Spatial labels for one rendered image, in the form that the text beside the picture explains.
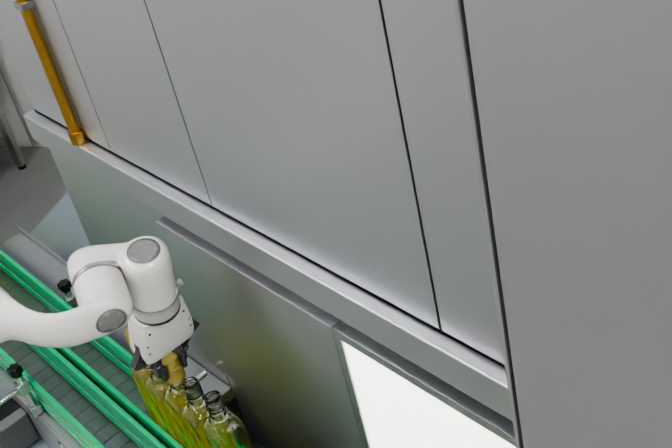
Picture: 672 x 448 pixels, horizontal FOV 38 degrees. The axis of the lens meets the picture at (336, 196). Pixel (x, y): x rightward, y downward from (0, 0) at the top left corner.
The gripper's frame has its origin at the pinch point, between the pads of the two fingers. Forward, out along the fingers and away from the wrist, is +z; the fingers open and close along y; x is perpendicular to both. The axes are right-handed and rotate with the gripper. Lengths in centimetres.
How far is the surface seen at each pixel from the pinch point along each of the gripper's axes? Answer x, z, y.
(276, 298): 15.8, -20.6, -11.8
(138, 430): -6.3, 21.5, 6.1
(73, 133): -43.3, -16.5, -13.4
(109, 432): -16.8, 32.5, 7.7
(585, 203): 80, -113, 24
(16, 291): -75, 48, -2
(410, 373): 43, -29, -12
